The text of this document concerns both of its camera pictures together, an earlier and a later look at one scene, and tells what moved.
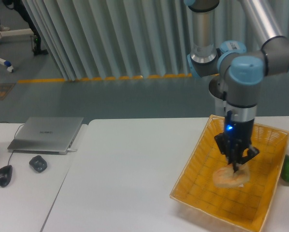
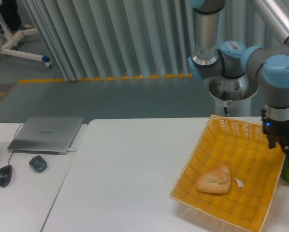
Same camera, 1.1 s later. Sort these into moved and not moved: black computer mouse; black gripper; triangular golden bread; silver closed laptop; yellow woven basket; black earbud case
Moved: black gripper; triangular golden bread
Not moved: yellow woven basket; silver closed laptop; black computer mouse; black earbud case
